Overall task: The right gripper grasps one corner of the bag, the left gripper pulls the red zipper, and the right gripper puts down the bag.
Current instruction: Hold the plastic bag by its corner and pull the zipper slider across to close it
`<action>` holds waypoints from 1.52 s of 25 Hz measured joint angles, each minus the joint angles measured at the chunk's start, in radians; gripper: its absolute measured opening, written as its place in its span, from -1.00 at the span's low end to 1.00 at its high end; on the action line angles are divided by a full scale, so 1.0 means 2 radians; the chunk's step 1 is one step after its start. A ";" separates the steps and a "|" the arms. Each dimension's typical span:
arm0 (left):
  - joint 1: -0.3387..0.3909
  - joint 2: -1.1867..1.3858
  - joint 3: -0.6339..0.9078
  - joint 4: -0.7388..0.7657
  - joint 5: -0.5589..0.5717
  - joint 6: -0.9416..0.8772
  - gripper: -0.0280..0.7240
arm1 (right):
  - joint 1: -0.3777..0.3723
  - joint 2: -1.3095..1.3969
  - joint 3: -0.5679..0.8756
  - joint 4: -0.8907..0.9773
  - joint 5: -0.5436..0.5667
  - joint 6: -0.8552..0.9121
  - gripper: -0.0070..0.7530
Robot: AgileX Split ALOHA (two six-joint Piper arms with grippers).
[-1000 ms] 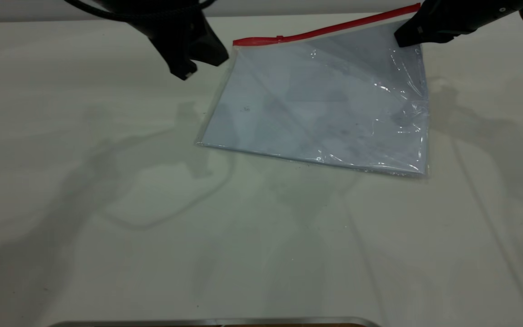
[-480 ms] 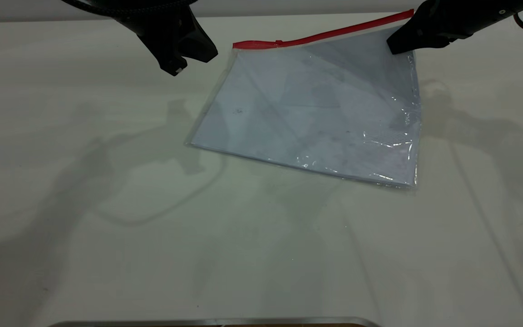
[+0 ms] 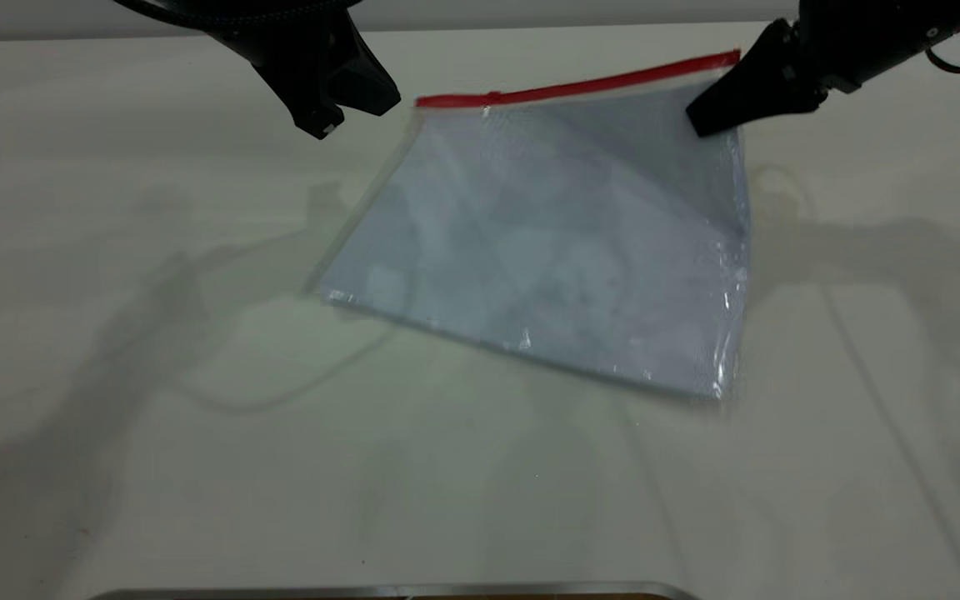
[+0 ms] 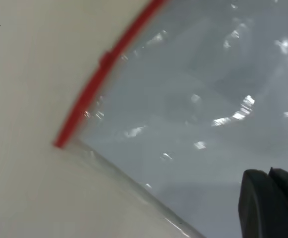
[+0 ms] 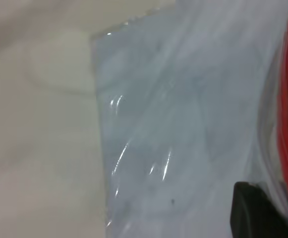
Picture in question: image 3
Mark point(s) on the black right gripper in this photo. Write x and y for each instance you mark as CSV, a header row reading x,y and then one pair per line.
x,y
863,37

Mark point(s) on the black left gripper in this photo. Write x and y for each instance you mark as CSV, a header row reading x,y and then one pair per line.
x,y
288,37

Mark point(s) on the transparent red-zipper document bag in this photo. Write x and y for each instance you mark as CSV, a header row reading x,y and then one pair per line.
x,y
597,85

